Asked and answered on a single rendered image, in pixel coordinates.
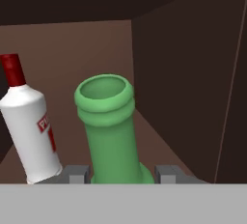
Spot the green glass bottle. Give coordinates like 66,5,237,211
73,73,155,185

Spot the dark brown cabinet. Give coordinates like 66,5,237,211
0,0,247,185

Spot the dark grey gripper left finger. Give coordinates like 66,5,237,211
36,164,92,185

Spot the white bottle with red cap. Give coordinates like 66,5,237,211
0,53,64,185

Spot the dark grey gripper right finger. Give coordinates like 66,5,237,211
154,164,210,185

